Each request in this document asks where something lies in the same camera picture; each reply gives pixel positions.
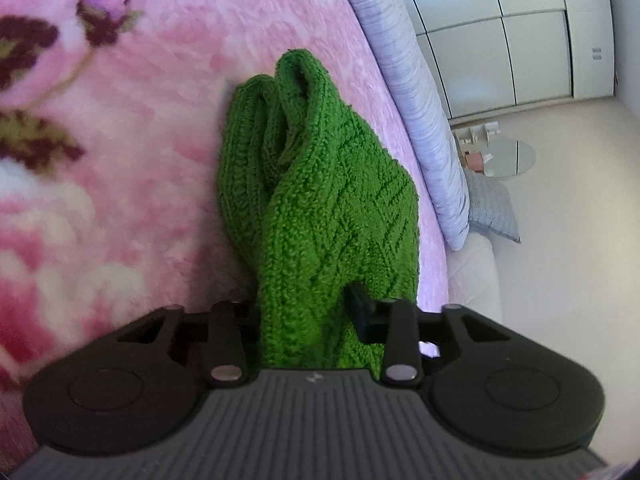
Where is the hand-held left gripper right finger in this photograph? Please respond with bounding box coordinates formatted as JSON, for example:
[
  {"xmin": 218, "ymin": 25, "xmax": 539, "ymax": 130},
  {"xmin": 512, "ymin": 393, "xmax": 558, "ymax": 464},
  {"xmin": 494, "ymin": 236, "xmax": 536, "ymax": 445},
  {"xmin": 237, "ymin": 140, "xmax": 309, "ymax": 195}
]
[{"xmin": 348, "ymin": 282, "xmax": 501, "ymax": 387}]

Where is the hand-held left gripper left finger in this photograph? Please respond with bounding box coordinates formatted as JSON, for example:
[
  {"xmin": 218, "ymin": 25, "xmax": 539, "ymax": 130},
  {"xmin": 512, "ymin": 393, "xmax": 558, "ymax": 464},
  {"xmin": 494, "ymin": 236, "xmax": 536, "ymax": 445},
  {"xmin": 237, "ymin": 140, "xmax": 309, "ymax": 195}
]
[{"xmin": 116, "ymin": 301, "xmax": 261, "ymax": 388}]

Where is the green knitted sweater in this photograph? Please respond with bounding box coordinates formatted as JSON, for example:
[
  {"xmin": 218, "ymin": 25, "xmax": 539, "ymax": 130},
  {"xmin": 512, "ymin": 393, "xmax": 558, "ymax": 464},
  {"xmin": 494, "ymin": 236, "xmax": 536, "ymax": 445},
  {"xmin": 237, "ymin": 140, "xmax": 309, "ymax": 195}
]
[{"xmin": 216, "ymin": 49, "xmax": 420, "ymax": 371}]

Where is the long white pillow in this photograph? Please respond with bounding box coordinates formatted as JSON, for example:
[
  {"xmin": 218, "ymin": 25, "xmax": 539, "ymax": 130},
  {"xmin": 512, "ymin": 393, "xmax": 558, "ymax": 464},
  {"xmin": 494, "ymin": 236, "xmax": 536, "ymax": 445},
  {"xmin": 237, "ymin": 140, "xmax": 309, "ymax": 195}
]
[{"xmin": 445, "ymin": 232, "xmax": 503, "ymax": 323}]

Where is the grey checked pillow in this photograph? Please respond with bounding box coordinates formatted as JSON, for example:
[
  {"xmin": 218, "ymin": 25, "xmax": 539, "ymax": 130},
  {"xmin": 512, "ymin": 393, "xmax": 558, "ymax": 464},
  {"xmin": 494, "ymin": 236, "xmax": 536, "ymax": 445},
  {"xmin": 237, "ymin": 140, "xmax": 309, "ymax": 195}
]
[{"xmin": 462, "ymin": 169, "xmax": 522, "ymax": 244}]

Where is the pink floral blanket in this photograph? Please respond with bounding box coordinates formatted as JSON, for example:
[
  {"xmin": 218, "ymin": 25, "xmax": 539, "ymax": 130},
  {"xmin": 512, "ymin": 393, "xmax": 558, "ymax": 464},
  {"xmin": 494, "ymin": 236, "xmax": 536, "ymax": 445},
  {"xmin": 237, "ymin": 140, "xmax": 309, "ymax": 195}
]
[{"xmin": 0, "ymin": 0, "xmax": 448, "ymax": 411}]

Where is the lavender striped quilt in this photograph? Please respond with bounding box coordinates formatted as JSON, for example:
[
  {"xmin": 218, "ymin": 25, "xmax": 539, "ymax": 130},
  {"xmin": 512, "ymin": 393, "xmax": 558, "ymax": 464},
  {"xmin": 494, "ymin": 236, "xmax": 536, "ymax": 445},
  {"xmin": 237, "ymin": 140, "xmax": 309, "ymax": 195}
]
[{"xmin": 327, "ymin": 0, "xmax": 471, "ymax": 251}]

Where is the oval mirror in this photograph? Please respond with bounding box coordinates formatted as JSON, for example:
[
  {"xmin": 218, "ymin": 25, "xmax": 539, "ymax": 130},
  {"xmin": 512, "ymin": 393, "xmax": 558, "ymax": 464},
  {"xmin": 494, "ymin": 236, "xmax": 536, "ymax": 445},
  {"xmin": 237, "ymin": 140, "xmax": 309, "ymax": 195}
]
[{"xmin": 482, "ymin": 139, "xmax": 537, "ymax": 182}]

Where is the white wardrobe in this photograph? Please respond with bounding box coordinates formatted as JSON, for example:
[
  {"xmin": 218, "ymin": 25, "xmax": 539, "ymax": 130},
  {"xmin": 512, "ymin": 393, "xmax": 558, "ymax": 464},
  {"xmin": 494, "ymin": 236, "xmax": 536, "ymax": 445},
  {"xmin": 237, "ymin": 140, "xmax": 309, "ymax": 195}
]
[{"xmin": 390, "ymin": 0, "xmax": 616, "ymax": 121}]

